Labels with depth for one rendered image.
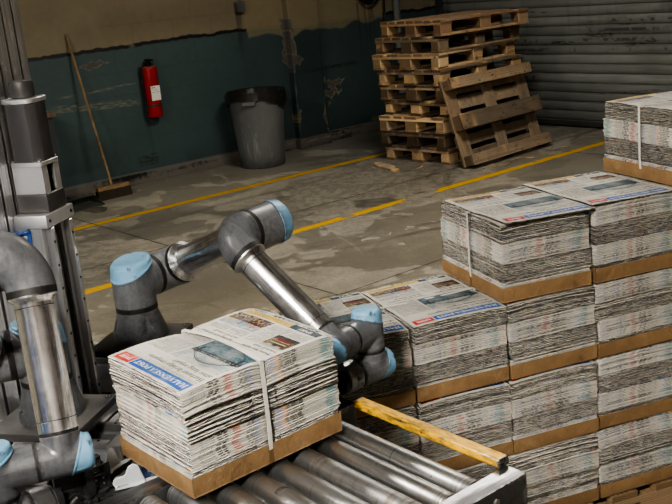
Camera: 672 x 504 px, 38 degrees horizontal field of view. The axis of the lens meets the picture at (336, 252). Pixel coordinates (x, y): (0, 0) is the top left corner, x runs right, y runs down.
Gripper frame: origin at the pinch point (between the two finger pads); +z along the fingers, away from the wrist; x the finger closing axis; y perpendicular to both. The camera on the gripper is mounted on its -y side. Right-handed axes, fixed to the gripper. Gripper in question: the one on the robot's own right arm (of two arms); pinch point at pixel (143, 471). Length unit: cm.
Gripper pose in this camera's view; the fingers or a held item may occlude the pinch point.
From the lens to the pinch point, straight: 213.1
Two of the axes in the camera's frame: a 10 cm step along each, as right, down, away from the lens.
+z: 7.7, -2.4, 6.0
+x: -6.4, -1.5, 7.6
